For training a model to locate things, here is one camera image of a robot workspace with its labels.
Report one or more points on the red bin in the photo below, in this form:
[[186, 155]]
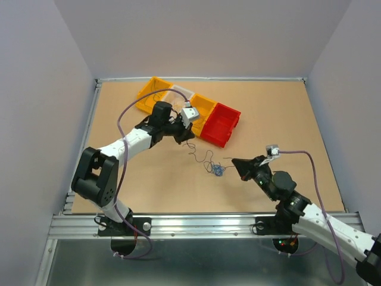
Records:
[[220, 124]]

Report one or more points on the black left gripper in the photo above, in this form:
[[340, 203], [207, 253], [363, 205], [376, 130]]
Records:
[[186, 134]]

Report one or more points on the far yellow bin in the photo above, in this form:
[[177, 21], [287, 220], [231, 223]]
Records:
[[154, 84]]

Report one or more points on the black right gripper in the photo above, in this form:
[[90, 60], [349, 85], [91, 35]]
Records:
[[246, 168]]

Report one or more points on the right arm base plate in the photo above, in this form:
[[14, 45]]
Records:
[[285, 241]]

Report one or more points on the white bin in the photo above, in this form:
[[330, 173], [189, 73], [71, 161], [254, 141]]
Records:
[[175, 99]]

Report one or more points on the yellow bin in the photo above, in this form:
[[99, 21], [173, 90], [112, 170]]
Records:
[[154, 84], [204, 106]]

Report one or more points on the aluminium table frame rail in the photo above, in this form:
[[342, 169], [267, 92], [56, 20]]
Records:
[[192, 191]]

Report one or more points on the near yellow bin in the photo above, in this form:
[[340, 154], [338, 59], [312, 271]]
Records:
[[204, 106]]

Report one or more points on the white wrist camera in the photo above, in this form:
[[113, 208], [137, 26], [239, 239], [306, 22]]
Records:
[[273, 152], [189, 114]]

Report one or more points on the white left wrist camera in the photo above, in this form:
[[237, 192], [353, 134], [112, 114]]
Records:
[[189, 114]]

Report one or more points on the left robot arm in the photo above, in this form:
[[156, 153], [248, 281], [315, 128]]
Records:
[[96, 176]]

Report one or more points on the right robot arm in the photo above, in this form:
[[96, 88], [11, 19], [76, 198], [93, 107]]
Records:
[[296, 212]]

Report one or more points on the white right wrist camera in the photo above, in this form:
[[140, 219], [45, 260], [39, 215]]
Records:
[[273, 152]]

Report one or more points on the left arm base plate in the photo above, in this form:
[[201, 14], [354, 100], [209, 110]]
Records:
[[124, 239]]

